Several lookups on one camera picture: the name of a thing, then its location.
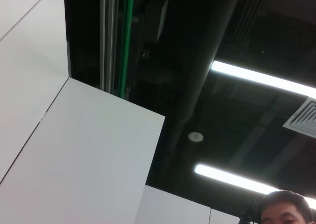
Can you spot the grey ceiling box fixture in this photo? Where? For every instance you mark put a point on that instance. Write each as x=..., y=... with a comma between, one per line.
x=158, y=18

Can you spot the round white ceiling fixture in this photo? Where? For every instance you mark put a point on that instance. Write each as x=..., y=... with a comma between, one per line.
x=195, y=136

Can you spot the green ceiling pipe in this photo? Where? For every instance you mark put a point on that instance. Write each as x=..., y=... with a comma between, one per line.
x=126, y=41

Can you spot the long white ceiling light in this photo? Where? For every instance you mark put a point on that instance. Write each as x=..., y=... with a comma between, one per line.
x=234, y=179
x=259, y=76

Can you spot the black device beside head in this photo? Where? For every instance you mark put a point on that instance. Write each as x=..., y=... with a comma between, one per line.
x=249, y=212

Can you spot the white square air vent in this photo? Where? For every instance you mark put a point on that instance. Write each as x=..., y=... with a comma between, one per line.
x=304, y=119

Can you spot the person head black hair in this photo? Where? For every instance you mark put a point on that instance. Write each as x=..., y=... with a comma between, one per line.
x=284, y=206

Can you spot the large black ceiling duct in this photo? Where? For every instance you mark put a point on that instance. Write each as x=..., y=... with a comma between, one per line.
x=209, y=48

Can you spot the silver ceiling rail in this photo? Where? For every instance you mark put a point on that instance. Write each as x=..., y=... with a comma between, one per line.
x=108, y=36

